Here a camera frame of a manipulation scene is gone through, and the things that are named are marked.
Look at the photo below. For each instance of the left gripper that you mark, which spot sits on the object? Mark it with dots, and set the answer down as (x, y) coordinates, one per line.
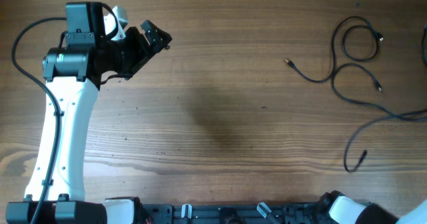
(144, 52)

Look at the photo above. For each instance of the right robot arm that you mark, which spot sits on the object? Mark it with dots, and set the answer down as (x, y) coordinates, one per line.
(344, 210)

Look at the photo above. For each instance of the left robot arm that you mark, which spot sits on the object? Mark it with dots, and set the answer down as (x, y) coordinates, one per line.
(97, 46)

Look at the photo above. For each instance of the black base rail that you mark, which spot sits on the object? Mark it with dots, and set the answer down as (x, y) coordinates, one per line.
(289, 213)

